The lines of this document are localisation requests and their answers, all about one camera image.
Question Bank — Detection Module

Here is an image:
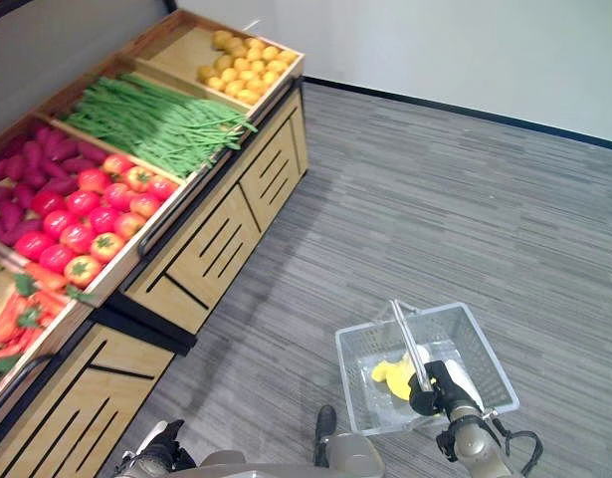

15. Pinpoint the clear plastic shopping basket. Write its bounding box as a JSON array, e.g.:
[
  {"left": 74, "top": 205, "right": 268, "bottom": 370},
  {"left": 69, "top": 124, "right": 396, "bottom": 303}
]
[{"left": 334, "top": 298, "right": 521, "bottom": 438}]

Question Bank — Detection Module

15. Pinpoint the black baseboard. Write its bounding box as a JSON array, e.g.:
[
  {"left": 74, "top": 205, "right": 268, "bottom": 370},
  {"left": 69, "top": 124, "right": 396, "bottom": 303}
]
[{"left": 302, "top": 75, "right": 612, "bottom": 153}]

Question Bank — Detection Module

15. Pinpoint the long wooden produce stand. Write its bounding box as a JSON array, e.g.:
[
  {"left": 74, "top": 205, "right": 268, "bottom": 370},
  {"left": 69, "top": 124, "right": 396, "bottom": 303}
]
[{"left": 0, "top": 8, "right": 309, "bottom": 358}]

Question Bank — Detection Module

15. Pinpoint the dark robot foot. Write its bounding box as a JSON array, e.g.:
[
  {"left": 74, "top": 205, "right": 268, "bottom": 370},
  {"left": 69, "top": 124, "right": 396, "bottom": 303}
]
[{"left": 312, "top": 404, "right": 338, "bottom": 468}]

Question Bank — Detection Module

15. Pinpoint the silver robot body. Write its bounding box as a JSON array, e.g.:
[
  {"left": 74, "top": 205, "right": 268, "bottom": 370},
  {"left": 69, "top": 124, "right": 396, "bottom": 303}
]
[{"left": 198, "top": 431, "right": 387, "bottom": 478}]

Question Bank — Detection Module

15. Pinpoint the red tomato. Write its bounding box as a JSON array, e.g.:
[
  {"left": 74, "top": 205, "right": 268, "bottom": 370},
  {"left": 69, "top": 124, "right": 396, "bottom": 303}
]
[
  {"left": 89, "top": 232, "right": 126, "bottom": 265},
  {"left": 38, "top": 243, "right": 78, "bottom": 275},
  {"left": 124, "top": 165, "right": 155, "bottom": 193},
  {"left": 13, "top": 230, "right": 56, "bottom": 263},
  {"left": 146, "top": 174, "right": 180, "bottom": 202},
  {"left": 87, "top": 206, "right": 123, "bottom": 235},
  {"left": 31, "top": 190, "right": 68, "bottom": 217},
  {"left": 112, "top": 212, "right": 148, "bottom": 241},
  {"left": 129, "top": 192, "right": 163, "bottom": 220},
  {"left": 59, "top": 223, "right": 98, "bottom": 255},
  {"left": 102, "top": 152, "right": 135, "bottom": 176},
  {"left": 42, "top": 209, "right": 81, "bottom": 240},
  {"left": 102, "top": 182, "right": 138, "bottom": 212},
  {"left": 77, "top": 167, "right": 113, "bottom": 195},
  {"left": 63, "top": 255, "right": 103, "bottom": 290},
  {"left": 65, "top": 189, "right": 102, "bottom": 217}
]

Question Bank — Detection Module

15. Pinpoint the large yellow potato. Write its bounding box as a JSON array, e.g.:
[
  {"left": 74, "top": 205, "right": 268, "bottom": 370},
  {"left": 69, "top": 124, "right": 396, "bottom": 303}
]
[{"left": 387, "top": 355, "right": 438, "bottom": 402}]

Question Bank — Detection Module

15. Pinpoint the green bean pile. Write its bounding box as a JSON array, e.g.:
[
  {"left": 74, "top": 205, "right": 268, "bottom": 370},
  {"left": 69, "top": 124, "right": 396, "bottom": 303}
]
[{"left": 60, "top": 73, "right": 260, "bottom": 178}]

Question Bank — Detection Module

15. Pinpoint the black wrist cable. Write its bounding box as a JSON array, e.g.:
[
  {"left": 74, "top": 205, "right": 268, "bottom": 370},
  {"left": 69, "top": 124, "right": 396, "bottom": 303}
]
[{"left": 491, "top": 416, "right": 544, "bottom": 478}]

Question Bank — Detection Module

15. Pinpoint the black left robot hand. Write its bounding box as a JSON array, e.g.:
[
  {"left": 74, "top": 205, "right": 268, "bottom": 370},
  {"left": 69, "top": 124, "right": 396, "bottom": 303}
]
[{"left": 121, "top": 419, "right": 197, "bottom": 470}]

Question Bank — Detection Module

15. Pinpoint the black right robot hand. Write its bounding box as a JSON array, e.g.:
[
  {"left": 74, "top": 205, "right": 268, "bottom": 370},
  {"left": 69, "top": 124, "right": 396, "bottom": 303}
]
[{"left": 407, "top": 359, "right": 484, "bottom": 417}]

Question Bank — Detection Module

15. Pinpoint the short wooden produce stand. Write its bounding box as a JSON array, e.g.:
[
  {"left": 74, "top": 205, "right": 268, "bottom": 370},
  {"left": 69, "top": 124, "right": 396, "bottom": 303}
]
[{"left": 0, "top": 243, "right": 177, "bottom": 478}]

